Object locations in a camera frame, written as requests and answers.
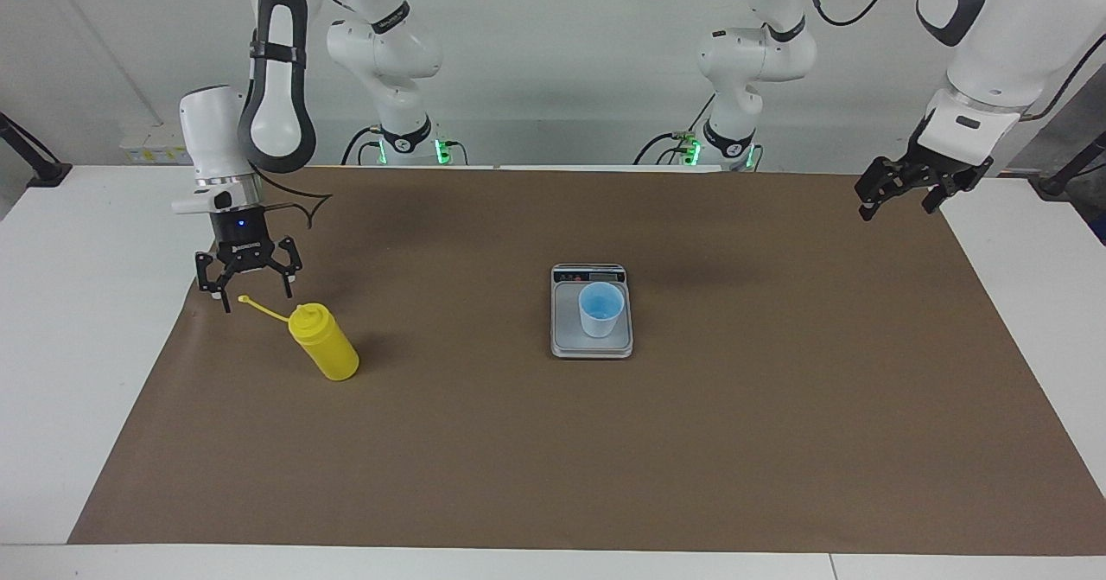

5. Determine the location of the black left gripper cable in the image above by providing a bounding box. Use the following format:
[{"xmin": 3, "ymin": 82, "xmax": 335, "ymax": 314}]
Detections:
[{"xmin": 799, "ymin": 0, "xmax": 1106, "ymax": 123}]

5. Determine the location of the brown paper mat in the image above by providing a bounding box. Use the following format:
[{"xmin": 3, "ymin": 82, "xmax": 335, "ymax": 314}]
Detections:
[{"xmin": 67, "ymin": 165, "xmax": 1106, "ymax": 557}]

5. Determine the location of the light blue plastic cup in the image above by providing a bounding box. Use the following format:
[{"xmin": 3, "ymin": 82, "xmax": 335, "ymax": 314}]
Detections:
[{"xmin": 577, "ymin": 282, "xmax": 626, "ymax": 339}]

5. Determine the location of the silver digital kitchen scale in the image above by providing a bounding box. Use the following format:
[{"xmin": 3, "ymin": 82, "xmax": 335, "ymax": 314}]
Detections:
[{"xmin": 550, "ymin": 263, "xmax": 634, "ymax": 360}]

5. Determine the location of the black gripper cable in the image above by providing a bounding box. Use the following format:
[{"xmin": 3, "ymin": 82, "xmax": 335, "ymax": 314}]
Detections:
[
  {"xmin": 799, "ymin": 0, "xmax": 1106, "ymax": 123},
  {"xmin": 251, "ymin": 165, "xmax": 335, "ymax": 231}
]

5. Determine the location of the black base cable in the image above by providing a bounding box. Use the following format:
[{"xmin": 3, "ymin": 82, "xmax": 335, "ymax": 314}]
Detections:
[
  {"xmin": 633, "ymin": 131, "xmax": 692, "ymax": 166},
  {"xmin": 341, "ymin": 126, "xmax": 385, "ymax": 166}
]

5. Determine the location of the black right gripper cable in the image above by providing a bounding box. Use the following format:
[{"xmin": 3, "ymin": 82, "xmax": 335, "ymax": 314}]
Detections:
[{"xmin": 251, "ymin": 165, "xmax": 335, "ymax": 231}]

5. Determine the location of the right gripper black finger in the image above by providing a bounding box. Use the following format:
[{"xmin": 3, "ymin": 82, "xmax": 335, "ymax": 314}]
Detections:
[
  {"xmin": 195, "ymin": 252, "xmax": 236, "ymax": 314},
  {"xmin": 264, "ymin": 236, "xmax": 304, "ymax": 299}
]

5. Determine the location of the black clamp stand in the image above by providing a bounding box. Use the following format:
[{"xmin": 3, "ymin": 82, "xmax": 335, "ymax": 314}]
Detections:
[
  {"xmin": 1037, "ymin": 131, "xmax": 1106, "ymax": 198},
  {"xmin": 0, "ymin": 112, "xmax": 72, "ymax": 188}
]

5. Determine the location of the yellow squeeze bottle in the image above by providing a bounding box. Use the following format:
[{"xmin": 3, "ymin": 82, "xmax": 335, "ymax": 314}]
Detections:
[{"xmin": 238, "ymin": 295, "xmax": 360, "ymax": 382}]

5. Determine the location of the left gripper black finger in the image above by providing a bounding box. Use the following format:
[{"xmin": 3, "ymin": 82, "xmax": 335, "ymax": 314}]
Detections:
[
  {"xmin": 855, "ymin": 158, "xmax": 909, "ymax": 221},
  {"xmin": 920, "ymin": 178, "xmax": 982, "ymax": 215}
]

